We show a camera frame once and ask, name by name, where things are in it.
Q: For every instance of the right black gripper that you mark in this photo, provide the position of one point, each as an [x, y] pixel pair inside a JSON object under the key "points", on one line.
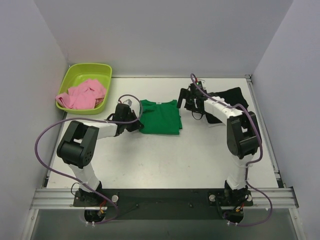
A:
{"points": [[186, 99]]}

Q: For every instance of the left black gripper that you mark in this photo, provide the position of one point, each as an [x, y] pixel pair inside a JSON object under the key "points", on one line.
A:
{"points": [[133, 122]]}

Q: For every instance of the green t shirt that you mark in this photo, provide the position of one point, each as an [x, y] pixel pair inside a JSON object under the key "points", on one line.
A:
{"points": [[160, 118]]}

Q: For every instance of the black t shirt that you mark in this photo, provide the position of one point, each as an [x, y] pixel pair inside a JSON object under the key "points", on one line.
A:
{"points": [[231, 96]]}

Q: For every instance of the green plastic basin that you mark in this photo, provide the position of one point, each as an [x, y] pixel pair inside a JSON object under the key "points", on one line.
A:
{"points": [[79, 73]]}

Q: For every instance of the white t shirt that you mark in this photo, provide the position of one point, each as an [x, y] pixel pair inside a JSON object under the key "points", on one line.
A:
{"points": [[215, 124]]}

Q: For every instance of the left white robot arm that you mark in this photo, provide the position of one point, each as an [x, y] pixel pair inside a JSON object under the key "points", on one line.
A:
{"points": [[78, 143]]}

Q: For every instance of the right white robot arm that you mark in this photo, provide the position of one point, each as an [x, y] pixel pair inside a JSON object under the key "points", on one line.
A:
{"points": [[243, 137]]}

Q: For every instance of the pink t shirt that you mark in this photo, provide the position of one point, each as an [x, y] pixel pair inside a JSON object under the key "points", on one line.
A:
{"points": [[85, 96]]}

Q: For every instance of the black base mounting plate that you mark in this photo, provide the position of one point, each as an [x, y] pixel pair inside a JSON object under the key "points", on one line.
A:
{"points": [[164, 204]]}

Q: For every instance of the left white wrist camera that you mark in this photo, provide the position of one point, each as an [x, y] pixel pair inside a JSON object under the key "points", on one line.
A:
{"points": [[126, 102]]}

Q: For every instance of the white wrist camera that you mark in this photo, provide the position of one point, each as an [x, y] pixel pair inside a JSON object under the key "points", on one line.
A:
{"points": [[201, 84], [126, 102]]}

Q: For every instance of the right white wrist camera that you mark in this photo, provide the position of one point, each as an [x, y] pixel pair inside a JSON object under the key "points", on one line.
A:
{"points": [[201, 84]]}

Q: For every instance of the aluminium frame rail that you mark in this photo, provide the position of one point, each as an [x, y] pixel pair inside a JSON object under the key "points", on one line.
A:
{"points": [[63, 199]]}

